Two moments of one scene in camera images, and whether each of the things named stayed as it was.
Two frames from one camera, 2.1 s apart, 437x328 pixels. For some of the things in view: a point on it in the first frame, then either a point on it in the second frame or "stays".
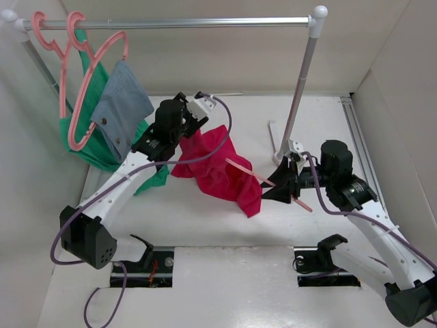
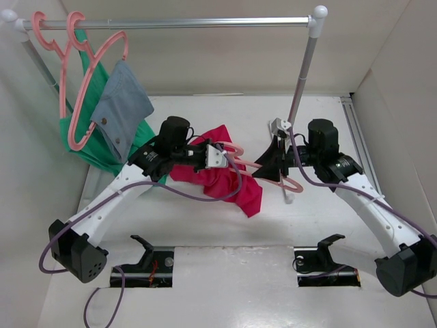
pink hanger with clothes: x=82 y=44 stays
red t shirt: x=215 y=177 stays
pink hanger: x=37 y=18 stays
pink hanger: x=265 y=180 to x=286 y=184
